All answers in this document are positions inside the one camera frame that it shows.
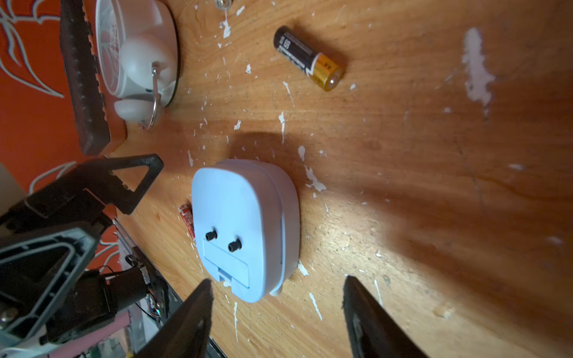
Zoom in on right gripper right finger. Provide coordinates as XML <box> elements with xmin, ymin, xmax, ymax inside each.
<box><xmin>343</xmin><ymin>276</ymin><xmax>427</xmax><ymax>358</ymax></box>

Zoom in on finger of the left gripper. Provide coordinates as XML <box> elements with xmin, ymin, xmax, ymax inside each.
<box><xmin>67</xmin><ymin>154</ymin><xmax>164</xmax><ymax>215</ymax></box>
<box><xmin>1</xmin><ymin>222</ymin><xmax>101</xmax><ymax>347</ymax></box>

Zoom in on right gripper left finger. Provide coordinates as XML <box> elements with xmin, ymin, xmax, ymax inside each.
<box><xmin>135</xmin><ymin>279</ymin><xmax>213</xmax><ymax>358</ymax></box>

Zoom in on light blue square alarm clock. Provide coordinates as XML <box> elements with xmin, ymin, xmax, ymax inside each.
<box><xmin>191</xmin><ymin>159</ymin><xmax>301</xmax><ymax>303</ymax></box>

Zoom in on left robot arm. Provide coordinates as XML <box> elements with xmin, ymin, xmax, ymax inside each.
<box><xmin>1</xmin><ymin>155</ymin><xmax>169</xmax><ymax>357</ymax></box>

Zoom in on small red black battery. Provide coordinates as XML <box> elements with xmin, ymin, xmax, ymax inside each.
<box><xmin>178</xmin><ymin>201</ymin><xmax>195</xmax><ymax>240</ymax></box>

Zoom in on white twin-bell alarm clock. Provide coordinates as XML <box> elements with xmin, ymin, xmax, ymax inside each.
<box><xmin>95</xmin><ymin>0</ymin><xmax>180</xmax><ymax>129</ymax></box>

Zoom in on black gold AA battery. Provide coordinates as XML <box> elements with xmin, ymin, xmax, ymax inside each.
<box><xmin>273</xmin><ymin>26</ymin><xmax>344</xmax><ymax>92</ymax></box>

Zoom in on black plastic tool case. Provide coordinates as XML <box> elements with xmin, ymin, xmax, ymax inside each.
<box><xmin>60</xmin><ymin>0</ymin><xmax>110</xmax><ymax>156</ymax></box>

